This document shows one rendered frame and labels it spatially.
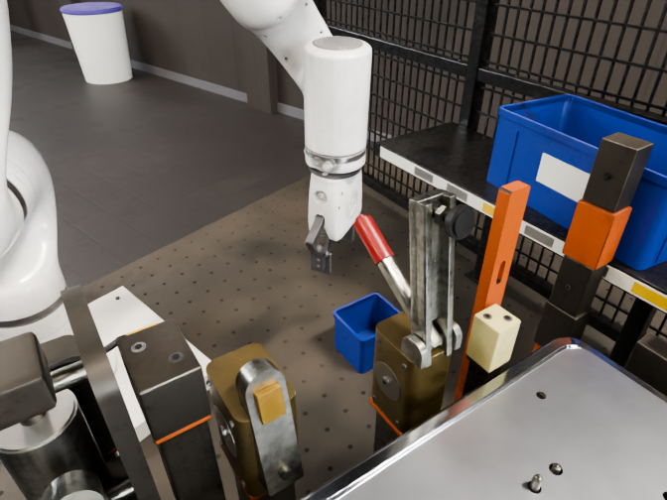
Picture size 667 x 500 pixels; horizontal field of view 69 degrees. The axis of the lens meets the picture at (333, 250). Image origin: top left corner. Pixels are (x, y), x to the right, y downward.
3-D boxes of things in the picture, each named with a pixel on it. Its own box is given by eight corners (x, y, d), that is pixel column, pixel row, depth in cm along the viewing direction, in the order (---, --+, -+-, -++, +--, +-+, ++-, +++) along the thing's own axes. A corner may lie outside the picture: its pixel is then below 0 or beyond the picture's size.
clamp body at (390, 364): (388, 545, 67) (412, 368, 47) (347, 487, 74) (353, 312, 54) (424, 518, 70) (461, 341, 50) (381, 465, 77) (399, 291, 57)
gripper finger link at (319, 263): (323, 249, 69) (323, 285, 73) (332, 237, 71) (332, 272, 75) (302, 243, 70) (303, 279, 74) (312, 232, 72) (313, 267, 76)
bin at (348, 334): (360, 377, 92) (361, 342, 86) (331, 344, 98) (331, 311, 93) (405, 352, 97) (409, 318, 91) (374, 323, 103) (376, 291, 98)
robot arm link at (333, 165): (350, 164, 62) (349, 185, 64) (374, 137, 69) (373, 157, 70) (292, 151, 65) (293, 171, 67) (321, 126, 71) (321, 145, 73)
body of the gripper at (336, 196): (345, 180, 63) (342, 248, 70) (373, 148, 71) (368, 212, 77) (294, 167, 66) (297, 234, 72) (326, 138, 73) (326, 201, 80)
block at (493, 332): (450, 519, 70) (499, 332, 49) (433, 499, 72) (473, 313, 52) (467, 505, 72) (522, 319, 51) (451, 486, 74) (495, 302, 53)
